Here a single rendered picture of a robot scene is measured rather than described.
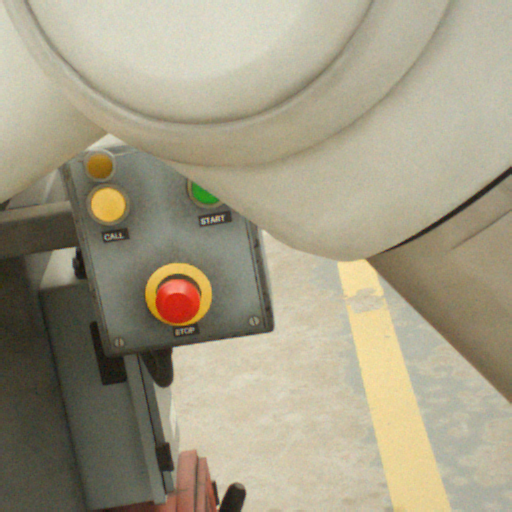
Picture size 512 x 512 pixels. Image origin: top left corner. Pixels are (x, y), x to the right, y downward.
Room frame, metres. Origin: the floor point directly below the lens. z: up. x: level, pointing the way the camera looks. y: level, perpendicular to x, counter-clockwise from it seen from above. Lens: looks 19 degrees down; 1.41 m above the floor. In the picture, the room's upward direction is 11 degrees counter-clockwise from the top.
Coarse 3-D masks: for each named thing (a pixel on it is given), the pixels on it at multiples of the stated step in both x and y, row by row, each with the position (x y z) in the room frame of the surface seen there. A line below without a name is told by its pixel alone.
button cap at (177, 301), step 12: (168, 288) 1.12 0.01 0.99; (180, 288) 1.12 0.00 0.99; (192, 288) 1.12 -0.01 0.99; (156, 300) 1.12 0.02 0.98; (168, 300) 1.11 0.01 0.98; (180, 300) 1.11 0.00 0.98; (192, 300) 1.11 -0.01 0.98; (168, 312) 1.11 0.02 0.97; (180, 312) 1.11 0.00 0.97; (192, 312) 1.11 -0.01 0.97
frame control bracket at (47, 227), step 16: (16, 208) 1.29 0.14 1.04; (32, 208) 1.28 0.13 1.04; (48, 208) 1.27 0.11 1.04; (64, 208) 1.26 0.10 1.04; (0, 224) 1.26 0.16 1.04; (16, 224) 1.26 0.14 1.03; (32, 224) 1.26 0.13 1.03; (48, 224) 1.25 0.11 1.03; (64, 224) 1.25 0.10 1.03; (0, 240) 1.26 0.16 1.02; (16, 240) 1.26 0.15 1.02; (32, 240) 1.26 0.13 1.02; (48, 240) 1.25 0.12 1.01; (64, 240) 1.25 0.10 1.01; (0, 256) 1.26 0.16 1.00
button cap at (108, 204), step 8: (96, 192) 1.14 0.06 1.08; (104, 192) 1.14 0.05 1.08; (112, 192) 1.14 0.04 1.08; (96, 200) 1.14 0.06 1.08; (104, 200) 1.14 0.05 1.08; (112, 200) 1.14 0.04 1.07; (120, 200) 1.14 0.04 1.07; (96, 208) 1.14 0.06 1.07; (104, 208) 1.14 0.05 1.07; (112, 208) 1.14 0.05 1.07; (120, 208) 1.14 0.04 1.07; (96, 216) 1.14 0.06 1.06; (104, 216) 1.14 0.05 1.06; (112, 216) 1.14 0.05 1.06; (120, 216) 1.14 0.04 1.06
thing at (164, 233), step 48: (96, 144) 1.16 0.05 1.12; (144, 192) 1.14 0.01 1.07; (96, 240) 1.15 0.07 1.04; (144, 240) 1.14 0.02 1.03; (192, 240) 1.14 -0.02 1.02; (240, 240) 1.13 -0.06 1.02; (96, 288) 1.15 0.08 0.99; (144, 288) 1.14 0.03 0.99; (240, 288) 1.13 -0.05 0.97; (144, 336) 1.14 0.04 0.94; (192, 336) 1.14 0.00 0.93; (240, 336) 1.14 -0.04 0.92
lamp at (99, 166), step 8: (88, 152) 1.15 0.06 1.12; (96, 152) 1.14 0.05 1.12; (104, 152) 1.14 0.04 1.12; (88, 160) 1.14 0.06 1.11; (96, 160) 1.14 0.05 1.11; (104, 160) 1.14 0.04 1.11; (112, 160) 1.14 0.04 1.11; (88, 168) 1.14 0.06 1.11; (96, 168) 1.14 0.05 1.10; (104, 168) 1.14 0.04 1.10; (88, 176) 1.14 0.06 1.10; (96, 176) 1.14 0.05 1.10; (104, 176) 1.14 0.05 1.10; (112, 176) 1.14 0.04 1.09
